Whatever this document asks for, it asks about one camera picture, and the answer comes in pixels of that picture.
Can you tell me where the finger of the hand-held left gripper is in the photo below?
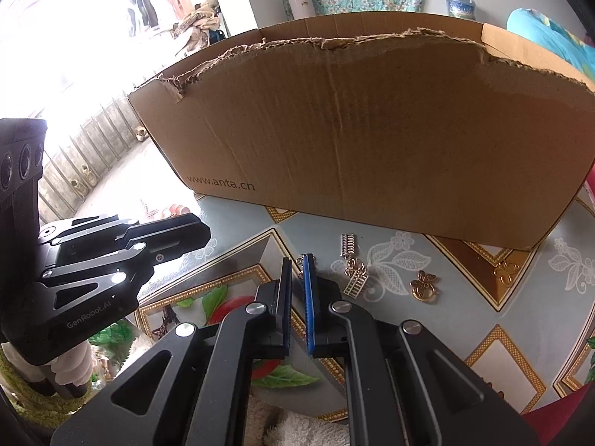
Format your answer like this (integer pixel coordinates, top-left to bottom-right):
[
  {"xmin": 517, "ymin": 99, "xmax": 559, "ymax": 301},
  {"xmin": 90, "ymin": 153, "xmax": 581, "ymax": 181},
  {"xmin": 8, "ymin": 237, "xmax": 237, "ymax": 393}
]
[
  {"xmin": 42, "ymin": 230, "xmax": 212, "ymax": 313},
  {"xmin": 39, "ymin": 213, "xmax": 212, "ymax": 245}
]

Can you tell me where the dark hanging garment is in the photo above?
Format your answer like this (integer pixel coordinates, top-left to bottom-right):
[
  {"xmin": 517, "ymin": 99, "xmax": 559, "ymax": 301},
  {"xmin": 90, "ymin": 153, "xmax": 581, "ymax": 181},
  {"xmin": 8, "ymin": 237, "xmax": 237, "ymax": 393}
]
[{"xmin": 128, "ymin": 0, "xmax": 159, "ymax": 29}]

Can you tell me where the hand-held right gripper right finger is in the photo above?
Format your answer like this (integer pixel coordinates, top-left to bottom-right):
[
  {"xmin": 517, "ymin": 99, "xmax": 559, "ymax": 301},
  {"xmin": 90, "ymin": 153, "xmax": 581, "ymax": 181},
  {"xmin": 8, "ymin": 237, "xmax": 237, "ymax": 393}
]
[{"xmin": 302, "ymin": 255, "xmax": 544, "ymax": 446}]

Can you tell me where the blue label water bottle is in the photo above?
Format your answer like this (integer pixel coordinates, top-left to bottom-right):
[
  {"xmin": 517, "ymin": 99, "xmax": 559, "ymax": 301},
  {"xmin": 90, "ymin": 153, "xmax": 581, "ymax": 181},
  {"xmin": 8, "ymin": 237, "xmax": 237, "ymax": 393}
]
[{"xmin": 445, "ymin": 0, "xmax": 479, "ymax": 22}]

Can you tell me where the brown cardboard box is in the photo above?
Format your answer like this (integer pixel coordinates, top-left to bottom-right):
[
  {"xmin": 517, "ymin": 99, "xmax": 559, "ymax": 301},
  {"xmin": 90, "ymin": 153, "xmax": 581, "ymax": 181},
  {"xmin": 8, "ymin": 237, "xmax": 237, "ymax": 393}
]
[{"xmin": 127, "ymin": 13, "xmax": 595, "ymax": 251}]

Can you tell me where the printed tablecloth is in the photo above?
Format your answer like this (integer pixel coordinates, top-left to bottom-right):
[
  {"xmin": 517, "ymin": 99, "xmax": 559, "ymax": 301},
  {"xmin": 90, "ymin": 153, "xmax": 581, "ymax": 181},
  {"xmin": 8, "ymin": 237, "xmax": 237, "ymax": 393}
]
[{"xmin": 135, "ymin": 190, "xmax": 595, "ymax": 423}]

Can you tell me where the beige cloth pile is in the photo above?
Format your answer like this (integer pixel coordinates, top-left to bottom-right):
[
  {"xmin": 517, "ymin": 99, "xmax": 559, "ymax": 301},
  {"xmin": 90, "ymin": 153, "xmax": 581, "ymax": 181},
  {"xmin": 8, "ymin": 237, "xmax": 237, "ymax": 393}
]
[{"xmin": 172, "ymin": 0, "xmax": 223, "ymax": 43}]

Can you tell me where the white fuzzy garment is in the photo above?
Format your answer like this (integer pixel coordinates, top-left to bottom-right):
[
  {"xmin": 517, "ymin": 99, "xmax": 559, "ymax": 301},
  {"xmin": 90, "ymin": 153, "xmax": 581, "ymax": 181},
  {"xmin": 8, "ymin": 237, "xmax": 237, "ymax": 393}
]
[{"xmin": 244, "ymin": 395, "xmax": 349, "ymax": 446}]

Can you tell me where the gold clover charm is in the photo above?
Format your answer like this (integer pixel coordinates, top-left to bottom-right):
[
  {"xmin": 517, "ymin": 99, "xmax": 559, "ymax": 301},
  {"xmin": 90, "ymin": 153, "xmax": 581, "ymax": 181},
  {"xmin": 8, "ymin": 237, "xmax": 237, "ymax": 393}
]
[{"xmin": 493, "ymin": 260, "xmax": 521, "ymax": 283}]

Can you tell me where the pink fleece garment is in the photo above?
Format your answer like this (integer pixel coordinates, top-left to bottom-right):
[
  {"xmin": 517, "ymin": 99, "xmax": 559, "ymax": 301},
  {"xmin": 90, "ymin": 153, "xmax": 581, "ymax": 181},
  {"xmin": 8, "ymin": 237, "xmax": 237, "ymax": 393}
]
[{"xmin": 521, "ymin": 376, "xmax": 595, "ymax": 446}]

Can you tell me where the grey balcony railing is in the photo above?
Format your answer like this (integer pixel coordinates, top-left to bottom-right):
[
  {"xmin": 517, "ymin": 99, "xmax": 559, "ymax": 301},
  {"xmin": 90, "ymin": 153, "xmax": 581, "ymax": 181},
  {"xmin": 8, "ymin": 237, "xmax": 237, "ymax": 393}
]
[{"xmin": 35, "ymin": 97, "xmax": 142, "ymax": 226}]

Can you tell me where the gold abacus charm with chain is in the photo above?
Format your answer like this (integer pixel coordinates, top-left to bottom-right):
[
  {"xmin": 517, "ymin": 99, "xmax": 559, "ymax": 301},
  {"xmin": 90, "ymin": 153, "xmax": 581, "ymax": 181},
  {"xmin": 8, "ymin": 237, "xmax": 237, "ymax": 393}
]
[{"xmin": 343, "ymin": 258, "xmax": 372, "ymax": 296}]

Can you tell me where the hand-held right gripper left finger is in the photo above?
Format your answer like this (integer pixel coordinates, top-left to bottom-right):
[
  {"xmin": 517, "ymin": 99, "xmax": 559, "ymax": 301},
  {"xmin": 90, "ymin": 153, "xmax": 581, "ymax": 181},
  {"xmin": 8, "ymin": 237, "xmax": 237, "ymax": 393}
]
[{"xmin": 49, "ymin": 258, "xmax": 294, "ymax": 446}]

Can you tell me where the green shaggy rug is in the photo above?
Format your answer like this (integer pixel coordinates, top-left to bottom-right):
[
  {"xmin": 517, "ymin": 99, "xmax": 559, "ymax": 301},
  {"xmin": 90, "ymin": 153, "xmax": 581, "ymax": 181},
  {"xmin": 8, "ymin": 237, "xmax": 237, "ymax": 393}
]
[{"xmin": 0, "ymin": 346, "xmax": 63, "ymax": 412}]

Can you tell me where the blue printed quilt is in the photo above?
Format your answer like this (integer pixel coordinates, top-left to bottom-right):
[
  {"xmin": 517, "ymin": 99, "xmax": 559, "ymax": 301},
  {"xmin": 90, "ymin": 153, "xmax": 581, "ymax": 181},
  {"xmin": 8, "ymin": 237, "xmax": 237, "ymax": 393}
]
[{"xmin": 506, "ymin": 7, "xmax": 595, "ymax": 96}]

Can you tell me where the gold flower ring charm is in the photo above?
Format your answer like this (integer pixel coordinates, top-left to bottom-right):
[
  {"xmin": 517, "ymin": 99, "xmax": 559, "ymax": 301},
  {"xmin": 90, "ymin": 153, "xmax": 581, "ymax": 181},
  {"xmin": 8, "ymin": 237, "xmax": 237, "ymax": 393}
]
[{"xmin": 409, "ymin": 269, "xmax": 440, "ymax": 304}]

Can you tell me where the white paper roll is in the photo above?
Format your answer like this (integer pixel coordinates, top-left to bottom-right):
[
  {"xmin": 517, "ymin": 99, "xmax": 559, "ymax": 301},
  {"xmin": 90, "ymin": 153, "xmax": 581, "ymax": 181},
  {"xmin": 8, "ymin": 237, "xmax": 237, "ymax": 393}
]
[{"xmin": 286, "ymin": 0, "xmax": 318, "ymax": 22}]

